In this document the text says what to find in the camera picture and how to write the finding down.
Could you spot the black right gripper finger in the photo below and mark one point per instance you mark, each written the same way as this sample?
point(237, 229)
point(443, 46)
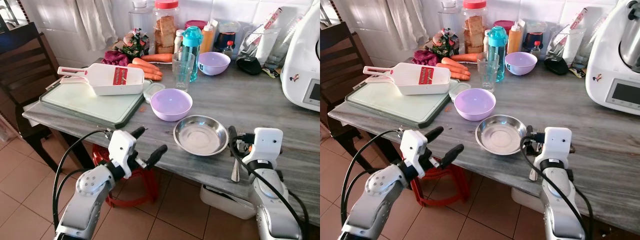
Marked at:
point(528, 133)
point(232, 136)

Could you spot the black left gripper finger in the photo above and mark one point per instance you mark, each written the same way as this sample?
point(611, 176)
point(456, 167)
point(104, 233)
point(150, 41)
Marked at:
point(157, 153)
point(453, 154)
point(138, 133)
point(434, 133)

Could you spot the steel spoon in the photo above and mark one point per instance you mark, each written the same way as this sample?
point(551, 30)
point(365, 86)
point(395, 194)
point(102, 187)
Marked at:
point(235, 171)
point(533, 172)

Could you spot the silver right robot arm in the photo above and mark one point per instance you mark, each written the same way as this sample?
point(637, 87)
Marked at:
point(560, 205)
point(272, 205)

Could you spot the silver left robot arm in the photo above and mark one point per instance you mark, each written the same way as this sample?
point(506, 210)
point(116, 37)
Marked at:
point(372, 200)
point(85, 200)

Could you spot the red plastic stool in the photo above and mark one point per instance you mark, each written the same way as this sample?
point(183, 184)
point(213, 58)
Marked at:
point(142, 182)
point(452, 182)

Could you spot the round steel plate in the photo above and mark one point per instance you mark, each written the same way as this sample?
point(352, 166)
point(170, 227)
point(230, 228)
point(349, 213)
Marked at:
point(501, 135)
point(200, 136)

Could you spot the large purple plastic bowl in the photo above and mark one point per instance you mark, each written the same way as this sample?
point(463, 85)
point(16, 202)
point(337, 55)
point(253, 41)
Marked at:
point(171, 104)
point(475, 103)

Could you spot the clear plastic lid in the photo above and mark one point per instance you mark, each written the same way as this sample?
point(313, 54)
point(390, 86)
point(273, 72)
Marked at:
point(460, 91)
point(154, 92)

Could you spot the white green-edged cutting board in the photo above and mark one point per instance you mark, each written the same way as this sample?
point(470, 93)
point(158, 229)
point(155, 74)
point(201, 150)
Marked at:
point(390, 106)
point(85, 106)

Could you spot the white mandoline slicer box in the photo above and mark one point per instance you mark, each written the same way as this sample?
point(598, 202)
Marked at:
point(107, 80)
point(415, 80)

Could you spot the orange carrot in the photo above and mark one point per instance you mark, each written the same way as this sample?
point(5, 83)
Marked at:
point(452, 73)
point(465, 57)
point(456, 65)
point(147, 65)
point(157, 57)
point(147, 74)

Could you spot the white plastic bin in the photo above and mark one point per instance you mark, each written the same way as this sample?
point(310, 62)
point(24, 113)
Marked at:
point(227, 201)
point(525, 200)

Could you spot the small purple plastic bowl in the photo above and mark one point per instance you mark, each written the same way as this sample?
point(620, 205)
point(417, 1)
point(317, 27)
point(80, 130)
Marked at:
point(521, 63)
point(214, 63)

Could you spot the clear drinking glass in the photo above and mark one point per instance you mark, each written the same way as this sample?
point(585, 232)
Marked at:
point(183, 72)
point(487, 73)

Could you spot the black pouch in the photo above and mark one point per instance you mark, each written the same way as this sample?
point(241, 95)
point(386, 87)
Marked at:
point(248, 65)
point(556, 65)

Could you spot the purple red cabbage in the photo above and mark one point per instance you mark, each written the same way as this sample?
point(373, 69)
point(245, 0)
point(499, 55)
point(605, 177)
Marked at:
point(115, 58)
point(425, 58)

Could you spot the small red-capped bottle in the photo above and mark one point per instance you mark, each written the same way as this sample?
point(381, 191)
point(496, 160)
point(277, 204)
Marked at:
point(229, 50)
point(536, 50)

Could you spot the floral printed bag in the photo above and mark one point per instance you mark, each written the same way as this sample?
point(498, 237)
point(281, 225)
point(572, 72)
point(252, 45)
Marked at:
point(136, 44)
point(446, 43)

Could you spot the dark glass jar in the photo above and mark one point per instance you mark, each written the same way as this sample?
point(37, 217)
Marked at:
point(226, 41)
point(533, 40)

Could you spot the clear plastic jug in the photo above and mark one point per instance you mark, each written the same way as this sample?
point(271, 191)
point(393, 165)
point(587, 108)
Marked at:
point(265, 47)
point(570, 46)

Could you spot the white food processor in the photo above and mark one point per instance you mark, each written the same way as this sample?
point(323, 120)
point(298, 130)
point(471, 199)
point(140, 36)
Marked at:
point(300, 65)
point(607, 65)

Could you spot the orange sauce squeeze bottle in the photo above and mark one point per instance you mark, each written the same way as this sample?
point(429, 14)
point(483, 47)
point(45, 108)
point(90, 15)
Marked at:
point(207, 39)
point(514, 39)

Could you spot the blue water bottle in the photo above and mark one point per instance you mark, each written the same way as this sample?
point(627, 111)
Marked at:
point(498, 40)
point(193, 40)

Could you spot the small white bottle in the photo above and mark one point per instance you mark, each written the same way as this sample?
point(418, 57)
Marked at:
point(178, 41)
point(486, 41)

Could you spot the red-lidded clear food jar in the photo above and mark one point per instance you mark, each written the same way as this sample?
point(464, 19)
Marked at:
point(474, 30)
point(165, 30)

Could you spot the red-lidded container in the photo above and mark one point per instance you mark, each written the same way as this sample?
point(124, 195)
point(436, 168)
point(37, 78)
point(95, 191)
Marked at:
point(196, 24)
point(503, 24)

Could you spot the dark wooden chair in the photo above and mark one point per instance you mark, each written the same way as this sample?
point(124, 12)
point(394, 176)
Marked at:
point(340, 70)
point(25, 70)

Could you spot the clear plastic bottle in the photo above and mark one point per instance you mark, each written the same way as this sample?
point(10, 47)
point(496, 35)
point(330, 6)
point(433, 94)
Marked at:
point(140, 17)
point(449, 15)

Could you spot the white hanging towel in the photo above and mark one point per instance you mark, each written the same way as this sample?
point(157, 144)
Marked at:
point(97, 17)
point(406, 17)

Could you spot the red and white box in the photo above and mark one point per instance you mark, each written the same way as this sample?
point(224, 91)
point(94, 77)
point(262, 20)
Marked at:
point(577, 19)
point(272, 19)

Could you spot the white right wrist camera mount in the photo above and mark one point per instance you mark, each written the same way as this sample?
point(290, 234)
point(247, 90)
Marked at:
point(557, 142)
point(269, 142)

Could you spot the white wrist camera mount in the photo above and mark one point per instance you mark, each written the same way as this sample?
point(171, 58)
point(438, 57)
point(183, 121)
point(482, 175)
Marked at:
point(412, 145)
point(557, 142)
point(120, 145)
point(269, 142)

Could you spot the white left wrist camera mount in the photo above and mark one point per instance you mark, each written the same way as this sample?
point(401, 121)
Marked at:
point(412, 145)
point(120, 145)

